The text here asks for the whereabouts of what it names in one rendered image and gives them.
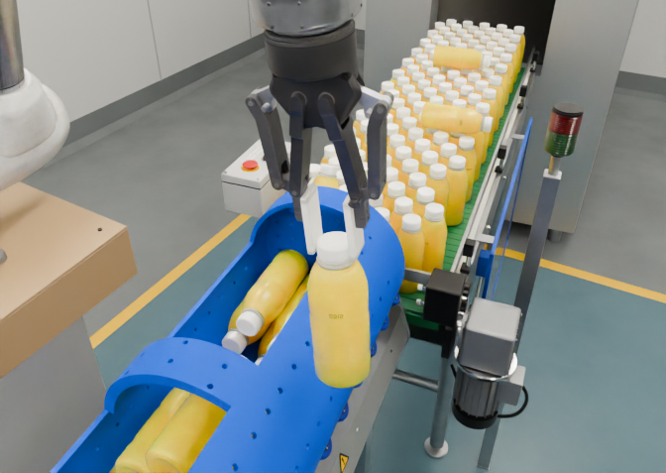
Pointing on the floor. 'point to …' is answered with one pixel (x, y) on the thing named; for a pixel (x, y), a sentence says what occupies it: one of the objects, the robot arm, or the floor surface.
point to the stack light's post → (526, 287)
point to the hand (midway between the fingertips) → (332, 223)
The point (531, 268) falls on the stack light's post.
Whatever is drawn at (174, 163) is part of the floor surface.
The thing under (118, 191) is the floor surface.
